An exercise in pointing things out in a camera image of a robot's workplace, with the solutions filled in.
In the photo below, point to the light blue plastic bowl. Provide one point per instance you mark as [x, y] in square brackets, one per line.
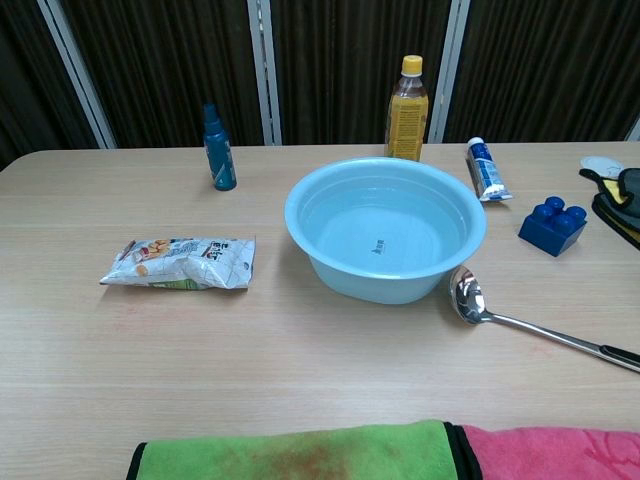
[385, 282]

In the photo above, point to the blue spray bottle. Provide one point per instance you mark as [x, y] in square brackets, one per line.
[220, 160]

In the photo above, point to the white snack bag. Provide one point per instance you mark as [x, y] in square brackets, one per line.
[185, 262]

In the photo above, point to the yellow tea bottle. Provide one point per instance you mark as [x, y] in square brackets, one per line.
[406, 125]

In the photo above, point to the black fabric partition panel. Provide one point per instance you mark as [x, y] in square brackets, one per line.
[170, 70]
[350, 65]
[30, 75]
[545, 65]

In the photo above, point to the white blue toothpaste tube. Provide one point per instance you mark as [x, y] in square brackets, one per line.
[487, 175]

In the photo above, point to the green microfibre towel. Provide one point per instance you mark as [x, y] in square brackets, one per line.
[300, 452]

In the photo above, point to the blue toy building block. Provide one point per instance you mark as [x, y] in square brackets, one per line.
[547, 232]

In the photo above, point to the white round lid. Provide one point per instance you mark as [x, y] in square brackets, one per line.
[597, 164]

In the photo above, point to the grey yellow folded cloth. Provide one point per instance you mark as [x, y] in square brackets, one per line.
[627, 200]

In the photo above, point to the pink microfibre towel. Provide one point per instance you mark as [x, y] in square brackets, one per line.
[550, 455]

